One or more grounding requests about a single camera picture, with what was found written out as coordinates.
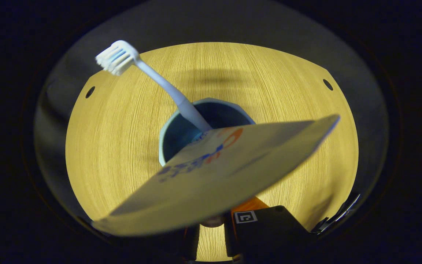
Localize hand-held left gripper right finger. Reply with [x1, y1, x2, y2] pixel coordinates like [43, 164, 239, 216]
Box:
[225, 196, 312, 263]

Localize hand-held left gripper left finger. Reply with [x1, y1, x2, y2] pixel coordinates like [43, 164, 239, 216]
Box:
[121, 224, 200, 263]

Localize white toothpaste tube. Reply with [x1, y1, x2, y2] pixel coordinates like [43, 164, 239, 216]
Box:
[92, 114, 341, 236]

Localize light blue cup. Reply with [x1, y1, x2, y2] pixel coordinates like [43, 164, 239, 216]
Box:
[159, 98, 256, 228]

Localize white toothbrush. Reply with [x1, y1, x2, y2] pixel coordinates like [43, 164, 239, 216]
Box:
[95, 40, 213, 132]

